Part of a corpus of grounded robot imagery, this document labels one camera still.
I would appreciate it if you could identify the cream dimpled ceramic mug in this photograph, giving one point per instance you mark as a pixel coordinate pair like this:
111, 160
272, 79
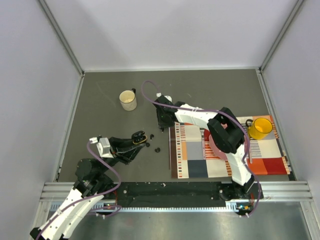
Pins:
128, 99

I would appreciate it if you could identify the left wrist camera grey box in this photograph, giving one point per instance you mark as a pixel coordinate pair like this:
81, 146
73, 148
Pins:
104, 148

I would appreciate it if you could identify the yellow mug black handle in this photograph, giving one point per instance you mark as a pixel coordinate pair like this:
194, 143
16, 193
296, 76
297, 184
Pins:
259, 128

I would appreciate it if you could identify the glossy black gold-trim charging case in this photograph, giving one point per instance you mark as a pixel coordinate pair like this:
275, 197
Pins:
138, 137

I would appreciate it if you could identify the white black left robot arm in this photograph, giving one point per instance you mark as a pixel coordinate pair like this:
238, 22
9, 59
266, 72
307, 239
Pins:
96, 179

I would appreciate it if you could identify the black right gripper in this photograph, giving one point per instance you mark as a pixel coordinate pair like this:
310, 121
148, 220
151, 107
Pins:
161, 124

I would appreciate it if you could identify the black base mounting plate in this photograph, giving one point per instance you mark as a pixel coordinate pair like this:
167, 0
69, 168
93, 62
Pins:
180, 194

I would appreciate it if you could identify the pink dotted plate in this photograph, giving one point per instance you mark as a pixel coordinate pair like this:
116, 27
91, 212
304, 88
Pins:
215, 149

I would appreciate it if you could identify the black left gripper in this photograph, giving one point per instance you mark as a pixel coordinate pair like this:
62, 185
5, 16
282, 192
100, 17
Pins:
119, 145

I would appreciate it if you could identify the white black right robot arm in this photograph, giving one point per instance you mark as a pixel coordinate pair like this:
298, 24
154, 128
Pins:
226, 131

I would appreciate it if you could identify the colourful patchwork placemat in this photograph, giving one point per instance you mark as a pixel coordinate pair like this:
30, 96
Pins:
192, 157

